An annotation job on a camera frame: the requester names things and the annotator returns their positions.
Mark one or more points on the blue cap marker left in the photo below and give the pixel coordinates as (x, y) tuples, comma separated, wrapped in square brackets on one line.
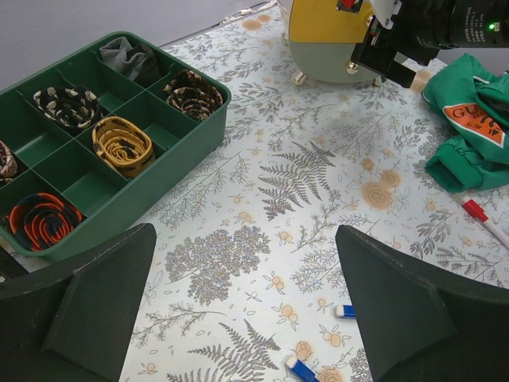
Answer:
[(300, 369)]

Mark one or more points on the floral table mat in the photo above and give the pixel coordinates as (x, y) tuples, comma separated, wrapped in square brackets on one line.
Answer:
[(245, 270)]

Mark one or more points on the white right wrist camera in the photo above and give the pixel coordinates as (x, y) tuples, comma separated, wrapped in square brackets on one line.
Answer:
[(383, 10)]

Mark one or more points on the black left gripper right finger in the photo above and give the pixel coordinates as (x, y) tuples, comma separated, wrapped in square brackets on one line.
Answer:
[(419, 322)]

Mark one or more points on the blue cap marker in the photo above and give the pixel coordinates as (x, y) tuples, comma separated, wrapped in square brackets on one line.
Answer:
[(344, 311), (300, 369)]

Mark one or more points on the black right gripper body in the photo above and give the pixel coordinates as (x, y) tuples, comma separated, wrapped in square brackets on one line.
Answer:
[(414, 29)]

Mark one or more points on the green cloth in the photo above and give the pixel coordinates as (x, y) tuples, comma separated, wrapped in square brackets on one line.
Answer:
[(475, 103)]

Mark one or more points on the cream cylindrical drawer box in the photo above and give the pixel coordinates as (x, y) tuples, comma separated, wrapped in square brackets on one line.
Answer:
[(321, 40)]

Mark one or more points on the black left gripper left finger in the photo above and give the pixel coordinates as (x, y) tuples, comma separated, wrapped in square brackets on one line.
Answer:
[(73, 320)]

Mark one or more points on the green compartment tray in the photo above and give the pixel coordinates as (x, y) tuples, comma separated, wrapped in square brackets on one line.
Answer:
[(99, 137)]

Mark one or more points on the red cap marker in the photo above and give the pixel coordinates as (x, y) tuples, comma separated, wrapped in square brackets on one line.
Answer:
[(476, 212)]

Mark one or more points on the blue cap marker middle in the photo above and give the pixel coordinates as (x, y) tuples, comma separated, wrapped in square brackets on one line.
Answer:
[(344, 311)]

